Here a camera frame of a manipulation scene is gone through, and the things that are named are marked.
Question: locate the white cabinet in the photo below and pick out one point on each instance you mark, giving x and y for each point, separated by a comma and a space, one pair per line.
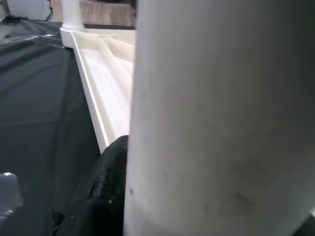
28, 8

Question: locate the white plastic children table top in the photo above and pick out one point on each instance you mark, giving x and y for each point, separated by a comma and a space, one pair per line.
108, 81

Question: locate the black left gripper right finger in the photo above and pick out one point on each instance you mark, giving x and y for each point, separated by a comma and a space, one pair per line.
306, 225

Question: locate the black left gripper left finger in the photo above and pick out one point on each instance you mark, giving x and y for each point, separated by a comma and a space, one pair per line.
101, 196

